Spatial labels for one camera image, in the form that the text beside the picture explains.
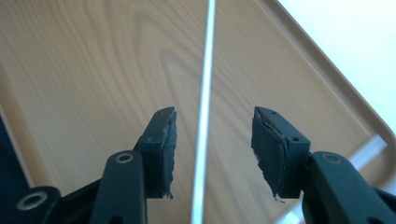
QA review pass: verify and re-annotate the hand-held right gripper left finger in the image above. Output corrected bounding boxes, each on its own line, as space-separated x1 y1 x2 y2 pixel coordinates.
134 106 177 200

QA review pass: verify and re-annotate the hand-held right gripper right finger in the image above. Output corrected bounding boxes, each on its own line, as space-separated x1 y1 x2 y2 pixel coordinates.
251 106 312 200

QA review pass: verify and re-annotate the wood-grain brown tray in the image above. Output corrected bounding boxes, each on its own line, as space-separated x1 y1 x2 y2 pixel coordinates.
0 0 396 224

